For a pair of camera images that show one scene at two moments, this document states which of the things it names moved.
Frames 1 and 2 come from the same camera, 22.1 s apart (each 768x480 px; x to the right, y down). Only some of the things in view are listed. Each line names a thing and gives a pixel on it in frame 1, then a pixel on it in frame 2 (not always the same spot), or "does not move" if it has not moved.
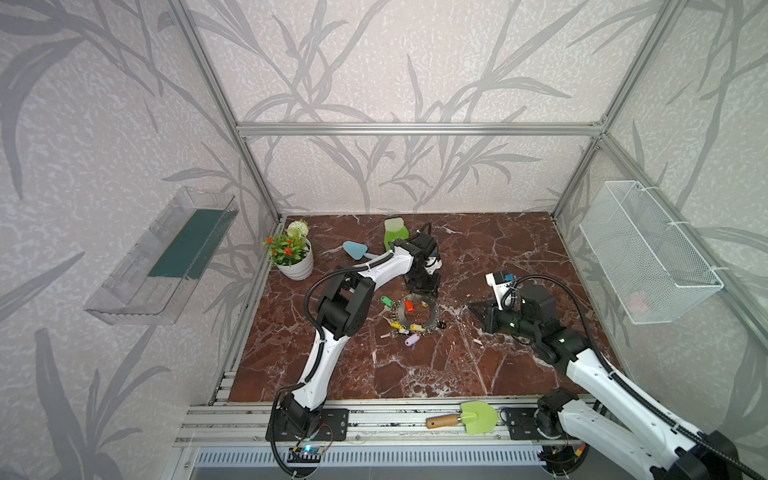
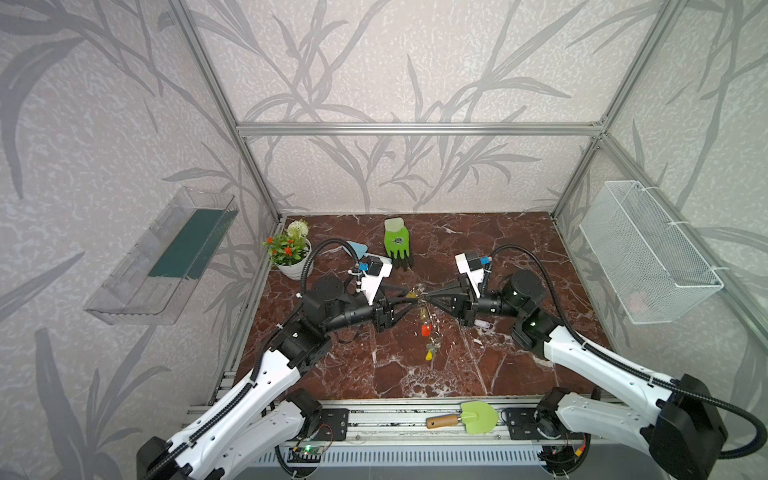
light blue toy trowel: (357, 250) does not move
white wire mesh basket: (655, 276) does not move
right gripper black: (494, 318) -> (468, 306)
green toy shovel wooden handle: (479, 418) does not move
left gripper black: (422, 283) -> (382, 312)
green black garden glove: (394, 228) does not move
